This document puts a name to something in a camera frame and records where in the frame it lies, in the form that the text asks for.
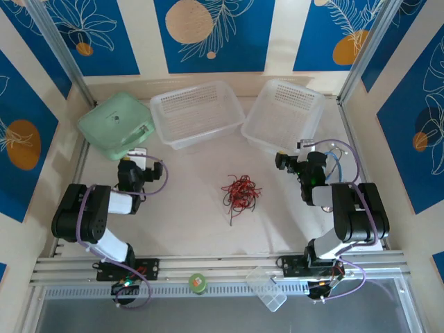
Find aluminium mounting rail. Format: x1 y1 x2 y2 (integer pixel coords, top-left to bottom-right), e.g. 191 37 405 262
29 250 412 287

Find slotted grey cable duct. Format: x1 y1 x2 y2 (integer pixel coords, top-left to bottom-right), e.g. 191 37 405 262
43 282 309 301

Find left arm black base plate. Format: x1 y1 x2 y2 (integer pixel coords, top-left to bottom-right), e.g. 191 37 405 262
96 258 161 282

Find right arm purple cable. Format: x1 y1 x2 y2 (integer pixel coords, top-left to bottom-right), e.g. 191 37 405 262
310 139 379 301

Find mint green zip case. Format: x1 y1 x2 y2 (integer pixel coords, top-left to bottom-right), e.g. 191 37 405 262
76 91 156 162

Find blue cable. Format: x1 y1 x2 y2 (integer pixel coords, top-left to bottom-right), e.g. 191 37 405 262
324 147 348 182

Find blue floral wall poster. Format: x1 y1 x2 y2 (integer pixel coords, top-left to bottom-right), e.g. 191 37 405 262
0 50 60 223
293 0 381 73
153 0 277 74
376 24 444 216
360 0 428 94
41 0 142 77
0 0 74 101

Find small black control board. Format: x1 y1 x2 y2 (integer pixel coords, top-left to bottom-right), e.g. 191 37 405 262
307 277 343 301
110 277 142 296

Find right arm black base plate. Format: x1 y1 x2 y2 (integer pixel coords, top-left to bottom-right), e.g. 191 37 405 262
280 255 346 278

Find clear plastic organizer box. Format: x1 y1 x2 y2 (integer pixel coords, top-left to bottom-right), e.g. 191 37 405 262
245 266 288 312

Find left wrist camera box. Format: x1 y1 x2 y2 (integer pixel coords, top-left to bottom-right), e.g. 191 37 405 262
126 147 149 170

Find grey cable white ends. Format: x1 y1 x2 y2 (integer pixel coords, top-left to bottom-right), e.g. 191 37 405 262
327 140 349 164

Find aluminium frame post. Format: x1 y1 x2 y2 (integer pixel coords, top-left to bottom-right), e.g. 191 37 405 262
338 0 407 105
26 0 97 106

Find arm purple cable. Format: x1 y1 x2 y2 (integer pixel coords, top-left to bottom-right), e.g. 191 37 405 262
310 139 379 301
76 155 170 310

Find thin black cable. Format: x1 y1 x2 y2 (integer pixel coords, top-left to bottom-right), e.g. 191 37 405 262
221 180 259 226
222 178 258 213

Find clear perforated plastic basket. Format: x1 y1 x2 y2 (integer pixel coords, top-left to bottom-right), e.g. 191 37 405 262
240 78 326 155
149 80 245 151

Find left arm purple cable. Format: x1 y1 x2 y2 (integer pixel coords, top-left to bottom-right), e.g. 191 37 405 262
76 155 170 310

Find grey metal panel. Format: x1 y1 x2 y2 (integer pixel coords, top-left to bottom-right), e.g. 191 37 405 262
33 277 422 333

